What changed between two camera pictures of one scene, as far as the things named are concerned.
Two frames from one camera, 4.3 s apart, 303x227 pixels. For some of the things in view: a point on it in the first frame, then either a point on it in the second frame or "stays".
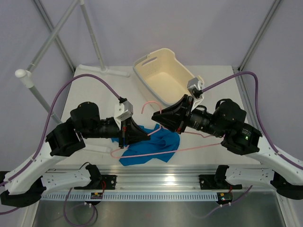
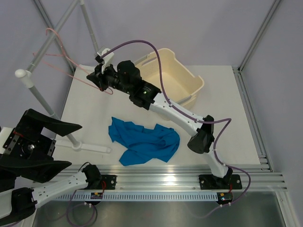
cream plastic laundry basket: x=162 y=76 stays
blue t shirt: x=161 y=144 stays
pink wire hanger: x=160 y=110 to x=35 y=53
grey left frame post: x=49 y=23 stays
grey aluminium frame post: x=274 y=6 stays
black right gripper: x=176 y=117 to x=98 y=78
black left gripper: x=132 y=133 to x=21 y=149
